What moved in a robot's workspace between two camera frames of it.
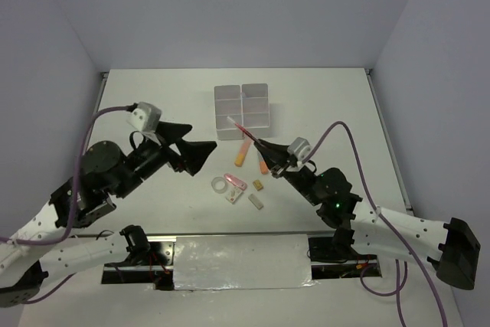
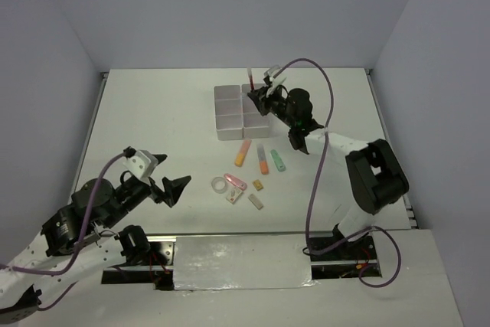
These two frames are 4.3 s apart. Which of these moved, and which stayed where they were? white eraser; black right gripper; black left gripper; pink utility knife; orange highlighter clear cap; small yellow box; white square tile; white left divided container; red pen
Moved: black right gripper; black left gripper; red pen
Stayed: orange highlighter clear cap; white square tile; pink utility knife; small yellow box; white left divided container; white eraser
